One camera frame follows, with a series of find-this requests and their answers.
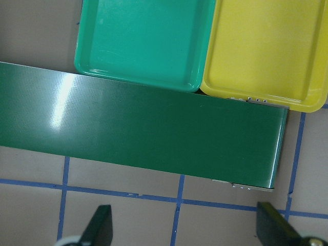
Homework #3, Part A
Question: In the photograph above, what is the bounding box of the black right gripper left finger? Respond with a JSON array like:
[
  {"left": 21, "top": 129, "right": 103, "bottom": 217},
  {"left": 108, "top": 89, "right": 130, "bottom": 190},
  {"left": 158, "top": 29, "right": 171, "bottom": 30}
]
[{"left": 77, "top": 205, "right": 113, "bottom": 246}]

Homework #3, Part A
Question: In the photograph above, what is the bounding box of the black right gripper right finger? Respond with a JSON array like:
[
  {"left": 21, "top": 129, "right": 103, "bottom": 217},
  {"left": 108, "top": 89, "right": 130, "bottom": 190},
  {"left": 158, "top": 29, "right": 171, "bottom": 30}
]
[{"left": 256, "top": 202, "right": 301, "bottom": 245}]

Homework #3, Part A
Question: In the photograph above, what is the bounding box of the green conveyor belt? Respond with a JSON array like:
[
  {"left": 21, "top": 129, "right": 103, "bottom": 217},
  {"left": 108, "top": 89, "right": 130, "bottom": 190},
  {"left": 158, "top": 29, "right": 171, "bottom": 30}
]
[{"left": 1, "top": 63, "right": 288, "bottom": 189}]

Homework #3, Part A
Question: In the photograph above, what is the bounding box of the yellow plastic tray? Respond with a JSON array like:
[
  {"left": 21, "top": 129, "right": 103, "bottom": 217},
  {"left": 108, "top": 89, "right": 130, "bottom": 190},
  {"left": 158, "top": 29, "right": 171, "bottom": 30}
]
[{"left": 200, "top": 1, "right": 327, "bottom": 113}]

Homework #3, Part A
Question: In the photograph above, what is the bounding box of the green plastic tray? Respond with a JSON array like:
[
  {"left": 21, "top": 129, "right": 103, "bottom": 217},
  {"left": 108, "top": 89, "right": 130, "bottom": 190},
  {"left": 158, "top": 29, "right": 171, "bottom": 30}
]
[{"left": 74, "top": 1, "right": 216, "bottom": 92}]

